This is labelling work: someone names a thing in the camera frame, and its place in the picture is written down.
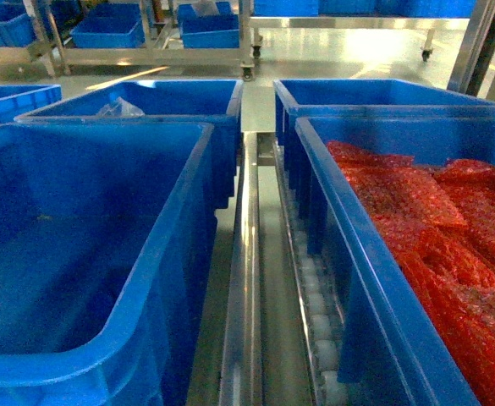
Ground blue rear left bin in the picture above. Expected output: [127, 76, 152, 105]
[14, 79, 244, 209]

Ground blue rear right bin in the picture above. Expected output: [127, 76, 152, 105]
[273, 79, 495, 146]

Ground empty blue bin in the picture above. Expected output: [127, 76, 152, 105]
[0, 123, 217, 405]

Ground blue bin with red bags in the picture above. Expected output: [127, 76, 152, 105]
[294, 117, 495, 405]

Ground blue bin far left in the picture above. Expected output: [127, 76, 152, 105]
[0, 85, 62, 124]

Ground white roller track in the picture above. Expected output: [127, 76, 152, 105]
[272, 143, 349, 405]

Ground clear plastic bag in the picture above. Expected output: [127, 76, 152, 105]
[96, 97, 146, 118]

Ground red bubble wrap bags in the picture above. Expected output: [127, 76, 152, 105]
[327, 140, 495, 405]

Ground steel centre guide rail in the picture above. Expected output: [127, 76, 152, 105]
[218, 132, 263, 405]

